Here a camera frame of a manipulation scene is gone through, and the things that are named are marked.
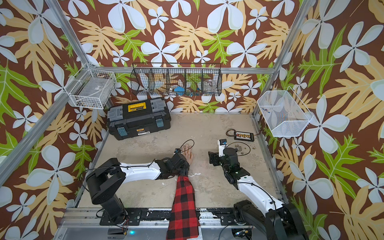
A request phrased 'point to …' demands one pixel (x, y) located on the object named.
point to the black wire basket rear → (177, 79)
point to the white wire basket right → (285, 115)
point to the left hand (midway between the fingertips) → (186, 166)
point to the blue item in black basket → (179, 90)
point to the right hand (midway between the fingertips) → (214, 150)
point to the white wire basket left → (92, 88)
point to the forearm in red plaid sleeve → (184, 220)
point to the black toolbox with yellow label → (138, 117)
